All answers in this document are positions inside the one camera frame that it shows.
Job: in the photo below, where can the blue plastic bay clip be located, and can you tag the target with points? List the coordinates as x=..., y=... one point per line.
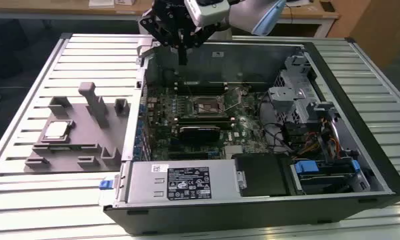
x=355, y=166

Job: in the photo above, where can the black graphics card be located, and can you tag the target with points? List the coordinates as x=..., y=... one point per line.
x=200, y=135

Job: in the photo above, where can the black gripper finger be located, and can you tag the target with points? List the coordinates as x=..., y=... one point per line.
x=201, y=35
x=153, y=27

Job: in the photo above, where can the silver CPU with green edge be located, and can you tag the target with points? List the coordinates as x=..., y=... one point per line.
x=57, y=129

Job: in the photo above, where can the CPU socket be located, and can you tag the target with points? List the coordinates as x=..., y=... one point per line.
x=207, y=106

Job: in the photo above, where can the metal shroud latch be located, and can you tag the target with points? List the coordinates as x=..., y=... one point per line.
x=241, y=180

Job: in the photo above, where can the white paper box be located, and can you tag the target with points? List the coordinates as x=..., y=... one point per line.
x=101, y=2

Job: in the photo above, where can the grey metal disk bay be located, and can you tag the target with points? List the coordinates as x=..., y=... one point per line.
x=318, y=108

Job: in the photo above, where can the silver power supply unit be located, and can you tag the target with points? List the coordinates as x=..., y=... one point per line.
x=143, y=175

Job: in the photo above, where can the black power connector block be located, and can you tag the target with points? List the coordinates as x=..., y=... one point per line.
x=291, y=132

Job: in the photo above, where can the blue case latch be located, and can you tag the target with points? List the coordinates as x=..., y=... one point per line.
x=107, y=185

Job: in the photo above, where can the wooden desk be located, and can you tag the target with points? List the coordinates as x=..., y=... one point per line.
x=53, y=10

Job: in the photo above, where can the silver chipset heatsink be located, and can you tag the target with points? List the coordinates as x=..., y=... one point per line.
x=233, y=149

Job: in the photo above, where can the blue disk carrier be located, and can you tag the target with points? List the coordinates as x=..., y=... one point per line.
x=304, y=167

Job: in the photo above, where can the green RAM stick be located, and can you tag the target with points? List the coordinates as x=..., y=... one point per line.
x=64, y=148

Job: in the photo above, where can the black PC case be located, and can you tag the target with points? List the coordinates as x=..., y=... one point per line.
x=220, y=220

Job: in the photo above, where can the grey parts rack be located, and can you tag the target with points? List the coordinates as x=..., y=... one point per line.
x=83, y=130

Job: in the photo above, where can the green motherboard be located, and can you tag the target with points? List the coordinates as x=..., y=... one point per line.
x=247, y=125

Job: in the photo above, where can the black office chair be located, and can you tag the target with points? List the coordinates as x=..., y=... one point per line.
x=7, y=50

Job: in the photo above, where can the metal drive cage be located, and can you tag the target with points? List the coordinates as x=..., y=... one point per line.
x=284, y=98

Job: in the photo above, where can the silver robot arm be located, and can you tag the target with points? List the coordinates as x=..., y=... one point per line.
x=243, y=15

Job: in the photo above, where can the small black box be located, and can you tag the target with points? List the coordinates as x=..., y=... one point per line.
x=327, y=5

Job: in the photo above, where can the small white box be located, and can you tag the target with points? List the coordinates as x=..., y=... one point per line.
x=124, y=1

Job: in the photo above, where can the wooden cabinet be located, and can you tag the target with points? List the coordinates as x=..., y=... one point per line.
x=380, y=25

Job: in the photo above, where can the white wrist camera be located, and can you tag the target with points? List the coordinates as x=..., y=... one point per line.
x=209, y=12

